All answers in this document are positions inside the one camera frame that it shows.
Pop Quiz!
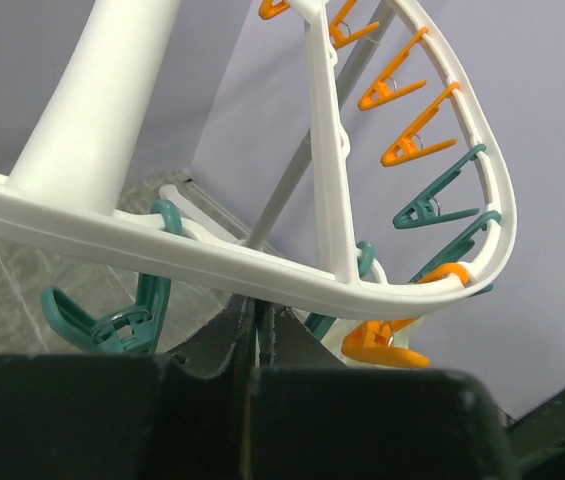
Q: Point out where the teal clothes peg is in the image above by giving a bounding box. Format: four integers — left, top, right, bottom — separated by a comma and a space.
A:
40, 198, 183, 355
392, 143, 487, 230
304, 210, 501, 340

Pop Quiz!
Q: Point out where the orange clothes peg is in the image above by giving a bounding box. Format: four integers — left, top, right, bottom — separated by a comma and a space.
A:
340, 262, 432, 370
357, 27, 429, 111
380, 82, 460, 168

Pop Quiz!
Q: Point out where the white drying rack stand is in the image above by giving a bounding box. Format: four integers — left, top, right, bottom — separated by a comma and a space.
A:
157, 0, 398, 261

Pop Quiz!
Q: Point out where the white oval clip hanger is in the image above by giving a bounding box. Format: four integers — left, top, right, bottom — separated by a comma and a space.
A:
0, 0, 519, 321

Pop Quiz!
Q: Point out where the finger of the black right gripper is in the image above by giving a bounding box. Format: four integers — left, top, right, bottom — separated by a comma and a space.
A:
506, 388, 565, 479

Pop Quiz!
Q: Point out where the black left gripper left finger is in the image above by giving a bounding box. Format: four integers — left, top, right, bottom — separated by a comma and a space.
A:
0, 295, 255, 479

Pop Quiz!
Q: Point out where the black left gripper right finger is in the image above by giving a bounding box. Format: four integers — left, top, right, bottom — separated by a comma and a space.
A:
249, 302, 517, 479

